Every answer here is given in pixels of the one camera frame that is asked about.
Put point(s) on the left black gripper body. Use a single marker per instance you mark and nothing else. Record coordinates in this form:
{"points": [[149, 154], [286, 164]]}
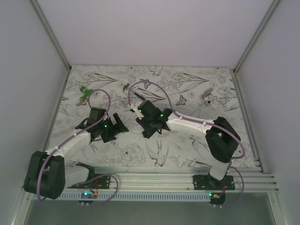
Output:
{"points": [[108, 130]]}

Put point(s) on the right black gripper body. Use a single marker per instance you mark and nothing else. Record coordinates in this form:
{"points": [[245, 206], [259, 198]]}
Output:
{"points": [[146, 123]]}

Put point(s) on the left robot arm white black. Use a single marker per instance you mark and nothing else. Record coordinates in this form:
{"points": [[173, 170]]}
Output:
{"points": [[48, 175]]}

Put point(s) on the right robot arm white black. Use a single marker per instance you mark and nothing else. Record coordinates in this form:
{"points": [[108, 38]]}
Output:
{"points": [[220, 136]]}

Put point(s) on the green plastic connector part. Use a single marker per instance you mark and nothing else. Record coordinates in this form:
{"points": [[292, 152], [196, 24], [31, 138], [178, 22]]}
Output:
{"points": [[85, 93]]}

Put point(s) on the floral patterned table mat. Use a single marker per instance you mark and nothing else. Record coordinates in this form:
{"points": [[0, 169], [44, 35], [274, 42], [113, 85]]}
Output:
{"points": [[180, 87]]}

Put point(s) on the grey metal fitting part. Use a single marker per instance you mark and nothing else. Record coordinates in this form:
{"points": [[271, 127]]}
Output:
{"points": [[206, 93]]}

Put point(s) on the left small circuit board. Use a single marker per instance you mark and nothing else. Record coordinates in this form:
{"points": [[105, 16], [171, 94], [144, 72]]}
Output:
{"points": [[87, 198]]}

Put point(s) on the small circuit board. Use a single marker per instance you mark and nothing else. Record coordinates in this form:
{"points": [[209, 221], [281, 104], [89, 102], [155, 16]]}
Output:
{"points": [[217, 199], [87, 198]]}

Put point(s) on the right small circuit board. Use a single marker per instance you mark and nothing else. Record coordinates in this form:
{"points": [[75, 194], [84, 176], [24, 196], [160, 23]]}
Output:
{"points": [[217, 199]]}

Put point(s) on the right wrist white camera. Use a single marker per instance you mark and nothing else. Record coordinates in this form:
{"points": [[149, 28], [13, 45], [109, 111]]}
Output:
{"points": [[134, 107]]}

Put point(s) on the small black handled hammer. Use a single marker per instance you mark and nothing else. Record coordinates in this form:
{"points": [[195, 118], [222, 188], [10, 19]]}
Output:
{"points": [[126, 87]]}

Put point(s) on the aluminium rail front frame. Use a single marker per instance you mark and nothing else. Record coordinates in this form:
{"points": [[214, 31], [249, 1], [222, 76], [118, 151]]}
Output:
{"points": [[181, 178]]}

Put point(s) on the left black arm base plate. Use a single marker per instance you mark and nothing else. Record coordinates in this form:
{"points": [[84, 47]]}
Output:
{"points": [[100, 183]]}

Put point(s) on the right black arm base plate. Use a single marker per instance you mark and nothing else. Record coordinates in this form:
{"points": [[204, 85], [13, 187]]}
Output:
{"points": [[207, 182]]}

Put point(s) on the white slotted cable duct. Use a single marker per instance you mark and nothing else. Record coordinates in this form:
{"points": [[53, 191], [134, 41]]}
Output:
{"points": [[141, 196]]}

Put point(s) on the left aluminium corner post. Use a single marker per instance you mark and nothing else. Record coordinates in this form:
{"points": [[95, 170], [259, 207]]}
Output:
{"points": [[43, 20]]}

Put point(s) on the aluminium corner post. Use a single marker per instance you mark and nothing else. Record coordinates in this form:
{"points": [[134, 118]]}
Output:
{"points": [[43, 20], [260, 29]]}

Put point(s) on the right aluminium corner post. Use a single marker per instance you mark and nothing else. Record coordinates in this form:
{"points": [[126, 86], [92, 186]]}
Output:
{"points": [[260, 29]]}

